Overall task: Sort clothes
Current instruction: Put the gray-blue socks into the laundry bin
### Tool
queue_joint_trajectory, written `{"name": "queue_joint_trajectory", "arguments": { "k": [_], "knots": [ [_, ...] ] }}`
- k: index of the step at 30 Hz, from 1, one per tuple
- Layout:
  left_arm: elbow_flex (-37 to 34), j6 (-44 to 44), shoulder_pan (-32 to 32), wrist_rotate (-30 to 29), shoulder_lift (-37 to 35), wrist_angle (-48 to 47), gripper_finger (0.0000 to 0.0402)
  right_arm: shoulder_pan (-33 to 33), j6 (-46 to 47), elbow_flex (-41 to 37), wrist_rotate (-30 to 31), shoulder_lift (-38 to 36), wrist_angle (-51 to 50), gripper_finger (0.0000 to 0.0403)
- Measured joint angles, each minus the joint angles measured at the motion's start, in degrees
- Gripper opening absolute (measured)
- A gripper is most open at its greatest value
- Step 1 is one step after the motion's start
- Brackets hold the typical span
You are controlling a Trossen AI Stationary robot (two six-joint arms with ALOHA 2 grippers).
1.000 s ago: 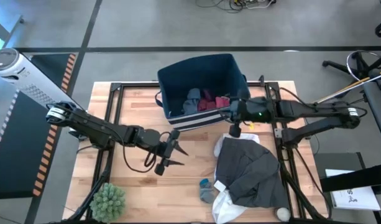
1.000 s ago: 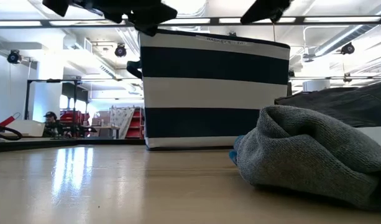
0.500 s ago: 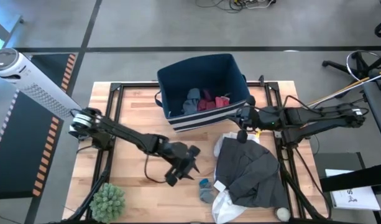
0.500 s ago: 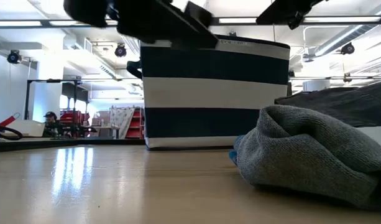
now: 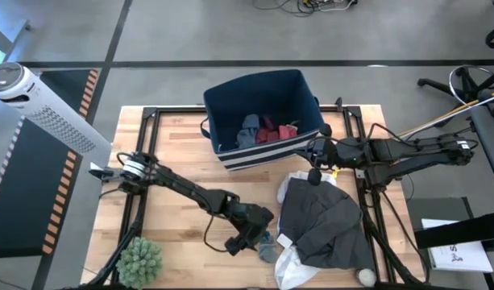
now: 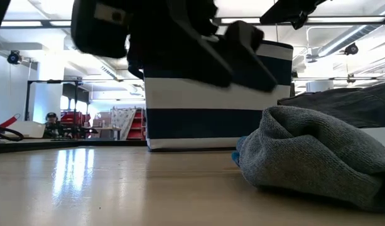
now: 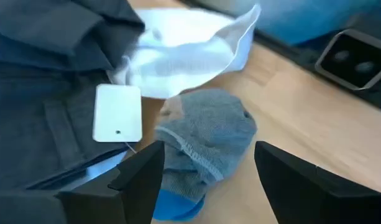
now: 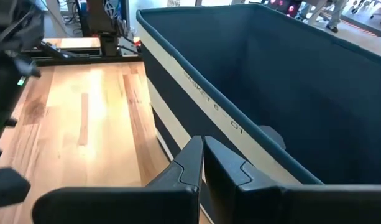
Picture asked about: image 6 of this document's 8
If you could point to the black metal gantry stand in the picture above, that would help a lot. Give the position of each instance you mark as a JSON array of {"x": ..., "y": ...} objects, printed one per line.
[{"x": 28, "y": 100}]

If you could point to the person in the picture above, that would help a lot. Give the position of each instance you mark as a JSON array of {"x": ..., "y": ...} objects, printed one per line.
[{"x": 51, "y": 122}]

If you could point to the grey knit cloth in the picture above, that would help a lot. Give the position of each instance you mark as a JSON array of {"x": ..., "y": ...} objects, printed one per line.
[{"x": 311, "y": 157}]

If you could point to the distant black robot rig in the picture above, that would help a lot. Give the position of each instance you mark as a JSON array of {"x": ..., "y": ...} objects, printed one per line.
[{"x": 82, "y": 130}]

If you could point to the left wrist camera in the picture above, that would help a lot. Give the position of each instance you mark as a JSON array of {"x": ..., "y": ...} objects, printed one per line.
[{"x": 98, "y": 34}]

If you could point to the dark grey garment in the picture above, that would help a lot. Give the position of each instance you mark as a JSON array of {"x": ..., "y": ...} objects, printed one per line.
[{"x": 352, "y": 106}]

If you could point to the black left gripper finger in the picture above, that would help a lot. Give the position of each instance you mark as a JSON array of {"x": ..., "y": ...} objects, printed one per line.
[
  {"x": 211, "y": 59},
  {"x": 247, "y": 59}
]

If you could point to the red shelf unit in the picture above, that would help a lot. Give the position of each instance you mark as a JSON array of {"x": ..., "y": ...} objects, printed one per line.
[{"x": 137, "y": 125}]

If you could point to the teal blue cloth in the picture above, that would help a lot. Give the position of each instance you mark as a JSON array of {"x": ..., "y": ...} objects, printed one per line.
[{"x": 236, "y": 155}]

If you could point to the white patterned cloth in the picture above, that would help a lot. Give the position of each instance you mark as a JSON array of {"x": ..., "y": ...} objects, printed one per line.
[{"x": 121, "y": 120}]

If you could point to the red tool cabinet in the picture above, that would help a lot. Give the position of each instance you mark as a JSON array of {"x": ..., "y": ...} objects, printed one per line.
[{"x": 73, "y": 119}]

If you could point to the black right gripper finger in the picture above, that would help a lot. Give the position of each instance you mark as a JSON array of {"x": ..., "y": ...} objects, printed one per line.
[{"x": 289, "y": 11}]

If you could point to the grey ceiling duct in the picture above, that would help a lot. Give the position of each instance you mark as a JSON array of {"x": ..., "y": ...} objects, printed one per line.
[{"x": 352, "y": 39}]

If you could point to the white plastic box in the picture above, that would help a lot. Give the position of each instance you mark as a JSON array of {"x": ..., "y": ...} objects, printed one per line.
[{"x": 27, "y": 129}]

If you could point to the black ceiling camera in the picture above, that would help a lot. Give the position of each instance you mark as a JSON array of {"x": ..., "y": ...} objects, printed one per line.
[
  {"x": 351, "y": 49},
  {"x": 14, "y": 58}
]

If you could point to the navy white striped fabric bin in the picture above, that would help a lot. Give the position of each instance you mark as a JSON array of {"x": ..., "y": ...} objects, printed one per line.
[{"x": 192, "y": 97}]

